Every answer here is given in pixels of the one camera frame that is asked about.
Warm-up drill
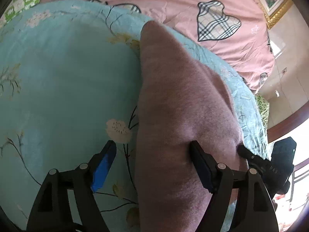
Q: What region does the green white checkered pillow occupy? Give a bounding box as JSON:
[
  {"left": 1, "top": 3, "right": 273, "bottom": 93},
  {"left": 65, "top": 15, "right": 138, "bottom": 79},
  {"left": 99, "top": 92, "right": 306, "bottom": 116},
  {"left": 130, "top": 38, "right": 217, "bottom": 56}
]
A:
[{"left": 3, "top": 0, "right": 41, "bottom": 23}]

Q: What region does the mauve knitted sweater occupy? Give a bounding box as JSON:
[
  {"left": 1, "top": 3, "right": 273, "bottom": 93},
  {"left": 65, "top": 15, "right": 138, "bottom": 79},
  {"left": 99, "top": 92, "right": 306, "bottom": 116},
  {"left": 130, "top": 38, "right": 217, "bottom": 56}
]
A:
[{"left": 135, "top": 21, "right": 248, "bottom": 231}]

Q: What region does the turquoise floral quilt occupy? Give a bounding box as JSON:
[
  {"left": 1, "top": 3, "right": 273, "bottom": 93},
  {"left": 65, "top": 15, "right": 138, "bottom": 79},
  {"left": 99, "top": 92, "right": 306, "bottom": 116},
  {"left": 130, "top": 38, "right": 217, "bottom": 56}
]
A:
[{"left": 0, "top": 0, "right": 269, "bottom": 232}]

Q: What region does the green patterned fabric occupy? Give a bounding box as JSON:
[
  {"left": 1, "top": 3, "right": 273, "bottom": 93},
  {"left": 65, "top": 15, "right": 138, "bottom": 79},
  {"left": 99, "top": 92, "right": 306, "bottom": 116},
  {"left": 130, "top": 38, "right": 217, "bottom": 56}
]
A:
[{"left": 255, "top": 93, "right": 270, "bottom": 130}]

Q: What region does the pink bedsheet with plaid hearts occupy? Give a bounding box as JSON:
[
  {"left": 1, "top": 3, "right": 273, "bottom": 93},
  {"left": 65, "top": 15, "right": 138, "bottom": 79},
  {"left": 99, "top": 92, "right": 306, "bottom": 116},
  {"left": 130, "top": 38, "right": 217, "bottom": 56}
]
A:
[{"left": 41, "top": 0, "right": 275, "bottom": 93}]

